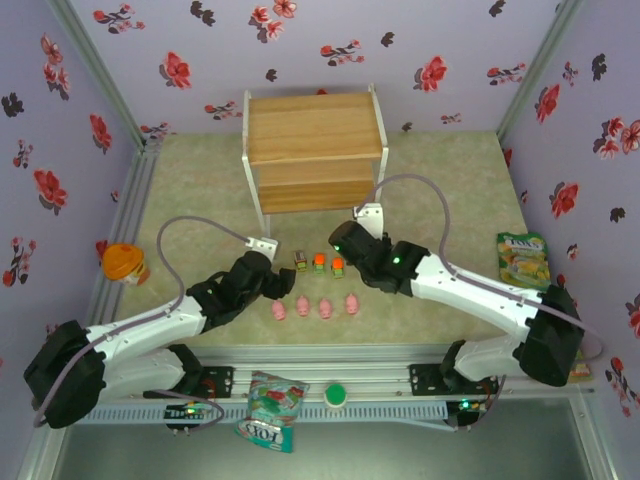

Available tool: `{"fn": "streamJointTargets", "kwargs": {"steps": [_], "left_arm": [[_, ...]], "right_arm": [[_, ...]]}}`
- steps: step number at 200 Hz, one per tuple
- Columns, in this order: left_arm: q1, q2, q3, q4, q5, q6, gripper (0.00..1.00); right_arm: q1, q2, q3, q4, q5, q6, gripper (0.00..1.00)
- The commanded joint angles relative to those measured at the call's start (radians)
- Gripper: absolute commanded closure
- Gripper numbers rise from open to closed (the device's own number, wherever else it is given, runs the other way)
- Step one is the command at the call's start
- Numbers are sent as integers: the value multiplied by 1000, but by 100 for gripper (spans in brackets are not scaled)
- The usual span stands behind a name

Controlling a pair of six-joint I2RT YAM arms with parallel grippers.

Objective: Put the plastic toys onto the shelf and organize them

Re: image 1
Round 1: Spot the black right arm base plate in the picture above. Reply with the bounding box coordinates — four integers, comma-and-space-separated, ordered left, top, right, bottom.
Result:
408, 363, 501, 399

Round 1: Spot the orange red Fox's candy bag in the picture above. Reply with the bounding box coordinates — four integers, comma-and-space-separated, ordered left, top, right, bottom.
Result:
569, 349, 595, 384

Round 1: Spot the wooden shelf with white frame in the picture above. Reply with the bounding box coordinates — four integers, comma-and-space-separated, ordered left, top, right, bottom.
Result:
242, 82, 391, 247

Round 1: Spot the beige green table mat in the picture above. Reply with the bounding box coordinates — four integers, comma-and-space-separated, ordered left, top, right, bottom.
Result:
117, 130, 569, 347

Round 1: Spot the teal red Fox's candy bag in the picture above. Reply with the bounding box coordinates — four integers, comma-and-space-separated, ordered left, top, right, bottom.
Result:
233, 370, 311, 455

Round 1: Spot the black controller board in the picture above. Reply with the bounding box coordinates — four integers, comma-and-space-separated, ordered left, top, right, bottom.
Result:
164, 401, 209, 432
447, 397, 489, 430

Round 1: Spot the tiger cup with orange lid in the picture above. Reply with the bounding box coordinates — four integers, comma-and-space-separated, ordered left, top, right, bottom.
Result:
102, 242, 152, 288

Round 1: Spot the aluminium frame bar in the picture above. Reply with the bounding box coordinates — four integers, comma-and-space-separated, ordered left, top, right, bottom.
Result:
14, 424, 71, 480
569, 389, 621, 480

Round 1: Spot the aluminium corner post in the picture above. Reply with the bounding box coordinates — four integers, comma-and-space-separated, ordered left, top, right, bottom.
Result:
496, 0, 586, 144
47, 0, 149, 146

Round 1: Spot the green push button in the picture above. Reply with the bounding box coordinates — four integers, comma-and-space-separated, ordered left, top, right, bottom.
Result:
323, 382, 349, 409

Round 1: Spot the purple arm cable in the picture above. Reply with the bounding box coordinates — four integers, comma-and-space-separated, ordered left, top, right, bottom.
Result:
367, 172, 604, 432
32, 215, 251, 432

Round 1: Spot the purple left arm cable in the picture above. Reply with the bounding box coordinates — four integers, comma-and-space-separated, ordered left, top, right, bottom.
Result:
32, 215, 251, 432

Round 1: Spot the aluminium side rail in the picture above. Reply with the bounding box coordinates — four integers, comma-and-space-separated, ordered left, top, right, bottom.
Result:
82, 137, 164, 351

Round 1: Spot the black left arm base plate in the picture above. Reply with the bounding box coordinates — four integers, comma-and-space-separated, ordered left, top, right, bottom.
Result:
143, 364, 236, 400

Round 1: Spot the white slotted cable duct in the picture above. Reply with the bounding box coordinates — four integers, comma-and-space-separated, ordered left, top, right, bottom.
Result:
67, 402, 447, 425

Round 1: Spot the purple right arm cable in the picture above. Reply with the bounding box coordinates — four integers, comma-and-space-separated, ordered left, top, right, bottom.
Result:
367, 172, 604, 432

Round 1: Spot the long aluminium base rail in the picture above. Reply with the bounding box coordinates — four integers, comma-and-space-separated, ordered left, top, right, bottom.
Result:
47, 344, 599, 401

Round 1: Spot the green yellow Fox's candy bag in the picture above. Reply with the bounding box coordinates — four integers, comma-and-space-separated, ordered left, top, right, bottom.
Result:
496, 231, 553, 294

